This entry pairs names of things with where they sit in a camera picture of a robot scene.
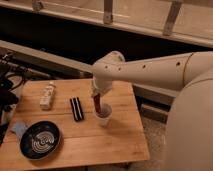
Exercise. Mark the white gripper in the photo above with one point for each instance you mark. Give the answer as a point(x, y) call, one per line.
point(100, 87)

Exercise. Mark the white robot base body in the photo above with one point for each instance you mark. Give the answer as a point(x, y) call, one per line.
point(189, 131)

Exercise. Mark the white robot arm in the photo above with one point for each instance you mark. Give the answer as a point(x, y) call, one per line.
point(169, 72)

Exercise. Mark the black striped rectangular block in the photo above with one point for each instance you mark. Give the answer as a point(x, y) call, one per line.
point(76, 109)

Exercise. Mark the white bottle lying flat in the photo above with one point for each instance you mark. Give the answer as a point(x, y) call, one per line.
point(48, 96)

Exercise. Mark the black patterned bowl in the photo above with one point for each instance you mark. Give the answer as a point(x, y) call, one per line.
point(40, 140)

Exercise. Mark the blue cloth piece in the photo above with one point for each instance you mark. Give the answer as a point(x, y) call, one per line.
point(19, 128)

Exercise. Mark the black equipment with cables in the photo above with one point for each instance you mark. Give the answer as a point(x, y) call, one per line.
point(10, 79)

